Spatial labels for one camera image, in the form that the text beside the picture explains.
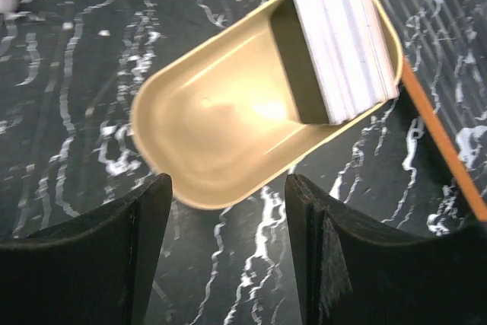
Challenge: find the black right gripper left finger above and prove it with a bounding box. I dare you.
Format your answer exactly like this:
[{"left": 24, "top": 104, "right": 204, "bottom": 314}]
[{"left": 1, "top": 174, "right": 172, "bottom": 324}]

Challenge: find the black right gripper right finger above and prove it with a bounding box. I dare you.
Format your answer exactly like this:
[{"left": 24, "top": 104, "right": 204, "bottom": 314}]
[{"left": 285, "top": 174, "right": 486, "bottom": 324}]

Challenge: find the beige oval card tray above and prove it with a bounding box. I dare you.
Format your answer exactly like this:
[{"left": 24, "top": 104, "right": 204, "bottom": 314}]
[{"left": 130, "top": 0, "right": 403, "bottom": 209}]

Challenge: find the stack of credit cards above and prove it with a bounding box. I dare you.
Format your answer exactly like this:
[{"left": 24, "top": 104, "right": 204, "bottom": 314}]
[{"left": 270, "top": 0, "right": 399, "bottom": 126}]

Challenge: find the orange wooden shelf rack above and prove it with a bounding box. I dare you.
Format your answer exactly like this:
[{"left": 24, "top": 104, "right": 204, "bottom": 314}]
[{"left": 336, "top": 0, "right": 487, "bottom": 223}]

